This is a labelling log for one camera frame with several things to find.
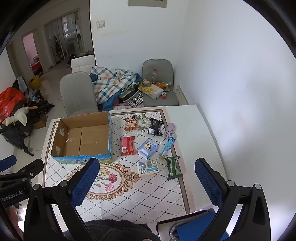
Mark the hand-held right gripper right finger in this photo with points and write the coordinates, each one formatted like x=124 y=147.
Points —
x=208 y=183

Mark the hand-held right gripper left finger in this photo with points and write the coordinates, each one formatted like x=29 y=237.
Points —
x=85 y=180

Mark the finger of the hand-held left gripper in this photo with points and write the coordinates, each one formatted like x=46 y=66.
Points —
x=32 y=169
x=8 y=162

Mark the printed cardboard box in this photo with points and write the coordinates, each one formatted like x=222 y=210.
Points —
x=81 y=139

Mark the blue stick sachet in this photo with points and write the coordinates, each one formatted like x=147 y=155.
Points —
x=170 y=142

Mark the purple cloth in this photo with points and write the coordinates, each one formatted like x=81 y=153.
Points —
x=170 y=129

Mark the black stroller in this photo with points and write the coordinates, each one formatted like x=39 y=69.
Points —
x=16 y=136

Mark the green packet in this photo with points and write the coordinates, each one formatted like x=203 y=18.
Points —
x=173 y=168

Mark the blue seat chair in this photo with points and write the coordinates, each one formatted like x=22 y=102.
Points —
x=196 y=222

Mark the small brown cardboard box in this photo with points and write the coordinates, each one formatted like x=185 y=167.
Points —
x=41 y=122

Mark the white goose plush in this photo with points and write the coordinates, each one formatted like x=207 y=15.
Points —
x=20 y=114

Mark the red snack packet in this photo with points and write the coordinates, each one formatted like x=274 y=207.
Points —
x=128 y=146

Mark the person's dark fleece clothing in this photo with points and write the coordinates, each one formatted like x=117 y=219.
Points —
x=111 y=231

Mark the floral tablecloth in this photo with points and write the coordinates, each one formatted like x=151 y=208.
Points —
x=143 y=192

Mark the yellow blue tissue pack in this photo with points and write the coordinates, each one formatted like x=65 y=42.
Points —
x=148 y=167

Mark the red plastic bag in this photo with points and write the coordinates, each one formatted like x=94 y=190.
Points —
x=9 y=97

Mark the star print tissue pack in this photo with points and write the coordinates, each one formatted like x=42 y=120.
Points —
x=148 y=148

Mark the cartoon snack packet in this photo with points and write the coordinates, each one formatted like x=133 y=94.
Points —
x=130 y=122

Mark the black snack packet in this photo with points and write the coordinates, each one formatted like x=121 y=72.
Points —
x=155 y=127

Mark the light blue cloth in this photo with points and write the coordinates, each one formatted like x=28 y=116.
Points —
x=22 y=83

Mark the pink cloth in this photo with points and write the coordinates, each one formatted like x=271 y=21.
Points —
x=122 y=106

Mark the yellow bin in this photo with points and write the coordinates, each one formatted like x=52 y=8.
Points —
x=35 y=82

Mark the grey chair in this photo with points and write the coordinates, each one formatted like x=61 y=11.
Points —
x=76 y=92
x=171 y=99

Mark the white board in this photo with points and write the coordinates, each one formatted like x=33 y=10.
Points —
x=181 y=95

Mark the black white patterned bag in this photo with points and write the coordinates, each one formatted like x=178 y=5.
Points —
x=131 y=95

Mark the small red box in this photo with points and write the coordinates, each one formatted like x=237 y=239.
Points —
x=164 y=95

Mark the plaid blanket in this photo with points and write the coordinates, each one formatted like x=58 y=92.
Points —
x=111 y=81

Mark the yellow tissue box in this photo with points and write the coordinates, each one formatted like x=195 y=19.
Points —
x=152 y=92

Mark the orange packet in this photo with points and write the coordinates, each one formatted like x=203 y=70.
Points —
x=161 y=85

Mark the tape roll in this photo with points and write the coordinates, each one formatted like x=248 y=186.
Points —
x=146 y=83

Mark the white chair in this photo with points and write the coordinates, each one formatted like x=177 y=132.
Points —
x=82 y=62

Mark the clear plastic bottle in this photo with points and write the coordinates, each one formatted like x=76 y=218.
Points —
x=154 y=75

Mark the glass sliding door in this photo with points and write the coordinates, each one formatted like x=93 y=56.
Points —
x=62 y=39

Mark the wall switch panel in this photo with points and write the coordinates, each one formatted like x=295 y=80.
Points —
x=100 y=24

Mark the picture frame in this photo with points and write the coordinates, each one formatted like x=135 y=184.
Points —
x=146 y=2

